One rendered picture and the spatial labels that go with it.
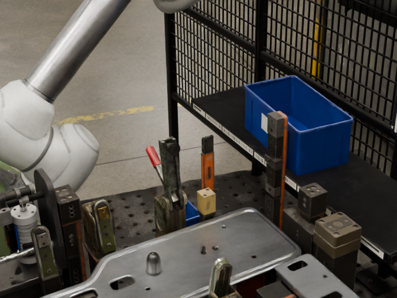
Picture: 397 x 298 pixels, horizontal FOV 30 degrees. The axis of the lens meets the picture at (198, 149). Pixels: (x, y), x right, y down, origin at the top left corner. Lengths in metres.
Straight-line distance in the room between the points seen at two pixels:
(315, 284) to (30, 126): 0.88
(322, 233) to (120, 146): 2.56
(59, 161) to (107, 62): 3.13
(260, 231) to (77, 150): 0.62
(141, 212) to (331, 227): 0.84
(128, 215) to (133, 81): 2.62
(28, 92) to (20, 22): 4.06
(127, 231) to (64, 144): 0.36
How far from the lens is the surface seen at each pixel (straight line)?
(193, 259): 1.67
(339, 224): 1.70
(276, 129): 1.83
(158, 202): 1.77
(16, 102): 2.03
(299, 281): 1.62
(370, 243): 1.72
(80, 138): 2.11
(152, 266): 1.62
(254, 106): 2.04
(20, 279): 1.73
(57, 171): 2.11
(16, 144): 2.05
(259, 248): 1.71
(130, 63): 5.16
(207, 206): 1.77
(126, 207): 2.40
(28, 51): 5.52
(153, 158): 1.78
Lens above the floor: 2.04
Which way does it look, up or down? 30 degrees down
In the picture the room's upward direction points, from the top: 1 degrees counter-clockwise
